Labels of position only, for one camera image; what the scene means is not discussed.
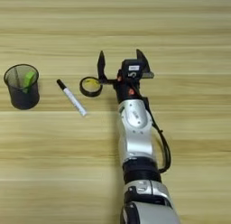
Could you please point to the green eraser block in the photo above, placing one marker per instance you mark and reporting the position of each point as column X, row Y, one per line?
column 29, row 80

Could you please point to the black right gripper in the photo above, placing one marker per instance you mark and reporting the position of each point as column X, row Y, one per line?
column 129, row 89

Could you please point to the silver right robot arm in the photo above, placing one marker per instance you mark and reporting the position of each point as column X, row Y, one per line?
column 136, row 128

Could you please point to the black mesh pen cup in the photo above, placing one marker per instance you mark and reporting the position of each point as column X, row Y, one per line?
column 24, row 101

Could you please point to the black tape roll yellow core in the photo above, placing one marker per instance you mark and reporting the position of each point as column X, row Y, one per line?
column 85, row 93

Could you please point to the white marker with black cap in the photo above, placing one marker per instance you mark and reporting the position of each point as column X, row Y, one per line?
column 72, row 99

